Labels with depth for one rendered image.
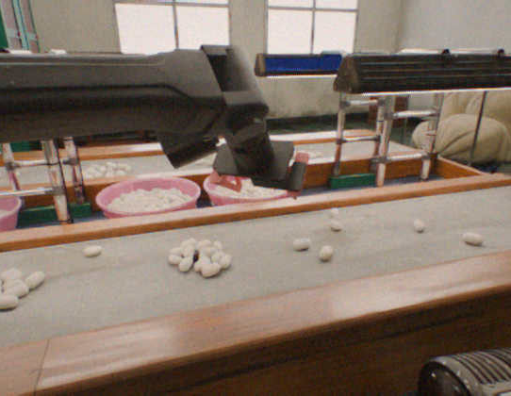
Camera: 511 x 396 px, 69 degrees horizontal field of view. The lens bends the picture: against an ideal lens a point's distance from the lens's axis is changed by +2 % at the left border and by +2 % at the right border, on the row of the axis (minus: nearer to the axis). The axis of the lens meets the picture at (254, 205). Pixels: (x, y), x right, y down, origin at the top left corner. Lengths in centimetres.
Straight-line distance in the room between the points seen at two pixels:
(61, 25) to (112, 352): 534
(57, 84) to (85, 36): 539
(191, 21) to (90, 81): 549
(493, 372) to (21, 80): 52
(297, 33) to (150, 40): 221
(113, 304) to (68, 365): 15
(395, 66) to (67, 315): 74
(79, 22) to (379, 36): 457
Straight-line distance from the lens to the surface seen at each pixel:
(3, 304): 72
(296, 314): 56
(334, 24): 660
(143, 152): 150
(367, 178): 138
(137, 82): 32
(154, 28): 570
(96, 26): 568
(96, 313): 65
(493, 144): 360
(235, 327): 54
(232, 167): 52
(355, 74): 78
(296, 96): 635
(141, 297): 66
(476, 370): 51
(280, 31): 618
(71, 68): 31
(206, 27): 583
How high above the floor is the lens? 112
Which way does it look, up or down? 23 degrees down
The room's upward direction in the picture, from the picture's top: straight up
